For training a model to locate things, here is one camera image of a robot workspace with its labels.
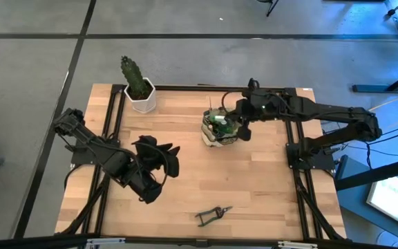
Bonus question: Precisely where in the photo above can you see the black power cable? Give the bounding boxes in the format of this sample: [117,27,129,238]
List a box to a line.
[356,136,398,170]

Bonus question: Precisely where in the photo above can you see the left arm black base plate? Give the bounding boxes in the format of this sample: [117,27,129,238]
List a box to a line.
[64,138,121,166]

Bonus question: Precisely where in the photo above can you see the black aluminium table frame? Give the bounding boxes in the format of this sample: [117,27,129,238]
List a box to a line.
[59,84,347,243]

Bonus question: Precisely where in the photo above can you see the tall green cactus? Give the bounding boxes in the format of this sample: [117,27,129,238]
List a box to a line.
[120,55,151,100]

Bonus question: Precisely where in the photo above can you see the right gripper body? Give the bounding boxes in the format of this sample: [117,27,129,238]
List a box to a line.
[234,98,265,122]

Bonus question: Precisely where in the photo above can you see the green spray bottle white trigger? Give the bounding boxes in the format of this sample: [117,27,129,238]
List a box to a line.
[209,112,236,136]

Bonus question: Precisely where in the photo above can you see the white hexagonal plant pot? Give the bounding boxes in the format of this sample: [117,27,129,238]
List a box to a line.
[123,77,158,114]

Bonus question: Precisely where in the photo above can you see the black floor stand legs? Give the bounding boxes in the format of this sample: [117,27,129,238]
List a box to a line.
[352,65,398,93]

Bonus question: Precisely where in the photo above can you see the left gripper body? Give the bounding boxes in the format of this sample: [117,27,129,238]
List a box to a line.
[133,136,168,174]

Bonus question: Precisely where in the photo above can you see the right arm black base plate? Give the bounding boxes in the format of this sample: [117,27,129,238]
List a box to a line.
[286,151,337,171]

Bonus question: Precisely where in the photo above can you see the yellow power cable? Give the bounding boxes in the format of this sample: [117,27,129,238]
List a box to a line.
[368,88,398,113]

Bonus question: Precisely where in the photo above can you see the silver metal bracket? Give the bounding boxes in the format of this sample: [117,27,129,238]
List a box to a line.
[85,237,126,249]
[277,240,319,249]

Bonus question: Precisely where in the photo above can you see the long black crossbar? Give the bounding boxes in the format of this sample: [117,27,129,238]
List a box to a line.
[0,234,398,249]

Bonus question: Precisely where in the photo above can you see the black diagonal beam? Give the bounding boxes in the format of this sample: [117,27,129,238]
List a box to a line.
[335,155,398,192]

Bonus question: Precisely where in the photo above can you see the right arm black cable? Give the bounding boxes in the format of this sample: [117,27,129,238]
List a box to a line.
[221,90,243,111]

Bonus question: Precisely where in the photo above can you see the beige green-trimmed gardening bag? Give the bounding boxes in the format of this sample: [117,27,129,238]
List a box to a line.
[200,106,242,149]

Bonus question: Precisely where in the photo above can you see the green-handled garden snips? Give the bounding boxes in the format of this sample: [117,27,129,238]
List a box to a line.
[194,205,234,228]

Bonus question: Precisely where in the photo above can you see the black chair base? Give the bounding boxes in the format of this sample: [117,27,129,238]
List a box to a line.
[257,0,280,17]

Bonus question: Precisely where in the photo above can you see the white lit panel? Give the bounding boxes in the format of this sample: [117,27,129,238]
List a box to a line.
[366,176,398,225]

